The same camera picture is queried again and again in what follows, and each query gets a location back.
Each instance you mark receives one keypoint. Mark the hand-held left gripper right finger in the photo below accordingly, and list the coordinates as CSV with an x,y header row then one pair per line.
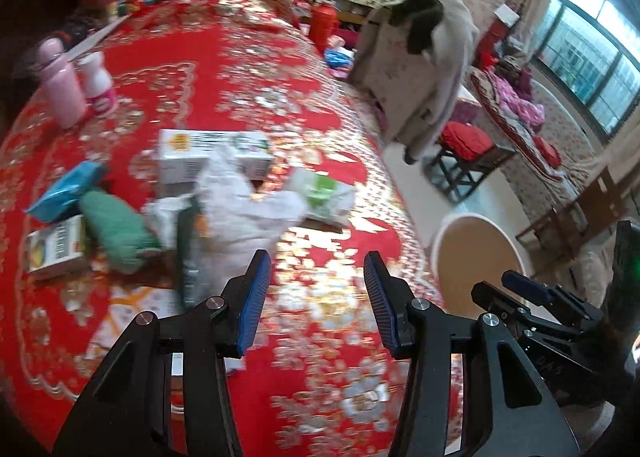
x,y
381,302

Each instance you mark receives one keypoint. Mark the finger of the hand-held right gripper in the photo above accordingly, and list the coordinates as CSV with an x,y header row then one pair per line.
x,y
525,284
500,304

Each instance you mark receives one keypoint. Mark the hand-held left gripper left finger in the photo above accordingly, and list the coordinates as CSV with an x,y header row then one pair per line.
x,y
252,299

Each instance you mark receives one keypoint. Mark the white round bin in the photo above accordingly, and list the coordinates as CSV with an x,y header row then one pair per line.
x,y
470,257

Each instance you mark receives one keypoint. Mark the dark green packet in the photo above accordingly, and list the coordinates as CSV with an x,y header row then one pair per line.
x,y
190,262

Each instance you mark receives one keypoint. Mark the white plastic bag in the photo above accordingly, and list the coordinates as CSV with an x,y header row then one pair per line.
x,y
235,217

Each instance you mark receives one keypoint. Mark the green and white packet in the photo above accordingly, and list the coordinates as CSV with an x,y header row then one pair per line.
x,y
320,192

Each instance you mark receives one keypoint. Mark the green cloth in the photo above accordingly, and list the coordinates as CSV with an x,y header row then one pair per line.
x,y
117,232

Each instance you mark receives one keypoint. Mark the small green and yellow box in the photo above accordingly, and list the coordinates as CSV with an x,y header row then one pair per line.
x,y
55,247

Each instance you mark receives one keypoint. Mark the blue packet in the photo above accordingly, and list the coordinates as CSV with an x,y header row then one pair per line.
x,y
65,192

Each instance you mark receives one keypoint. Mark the wooden chair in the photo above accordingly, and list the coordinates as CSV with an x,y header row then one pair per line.
x,y
595,197

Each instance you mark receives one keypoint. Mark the orange and white packet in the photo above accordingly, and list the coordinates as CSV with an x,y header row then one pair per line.
x,y
130,302

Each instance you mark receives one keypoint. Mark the red cushion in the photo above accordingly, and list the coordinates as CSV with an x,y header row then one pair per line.
x,y
547,151

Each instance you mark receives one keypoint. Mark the stool with red cushion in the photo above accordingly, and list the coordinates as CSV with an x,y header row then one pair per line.
x,y
465,139

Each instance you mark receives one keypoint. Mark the white carton box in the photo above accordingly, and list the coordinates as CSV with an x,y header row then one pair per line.
x,y
182,157

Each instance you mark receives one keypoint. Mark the pink blanket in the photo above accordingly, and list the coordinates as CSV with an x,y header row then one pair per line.
x,y
515,99

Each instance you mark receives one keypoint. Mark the grey coat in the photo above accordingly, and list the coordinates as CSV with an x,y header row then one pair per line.
x,y
400,77

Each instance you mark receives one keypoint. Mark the window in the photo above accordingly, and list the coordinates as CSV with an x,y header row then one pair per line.
x,y
585,47

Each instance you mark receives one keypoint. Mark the blue plastic bag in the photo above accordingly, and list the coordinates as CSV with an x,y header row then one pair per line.
x,y
340,58

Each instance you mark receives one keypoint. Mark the red floral tablecloth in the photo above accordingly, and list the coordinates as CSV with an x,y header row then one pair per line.
x,y
175,52

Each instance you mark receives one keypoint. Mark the white bottle with pink label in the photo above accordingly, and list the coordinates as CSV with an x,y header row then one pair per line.
x,y
97,82

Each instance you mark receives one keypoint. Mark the red thermos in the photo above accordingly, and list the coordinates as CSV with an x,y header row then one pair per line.
x,y
324,27

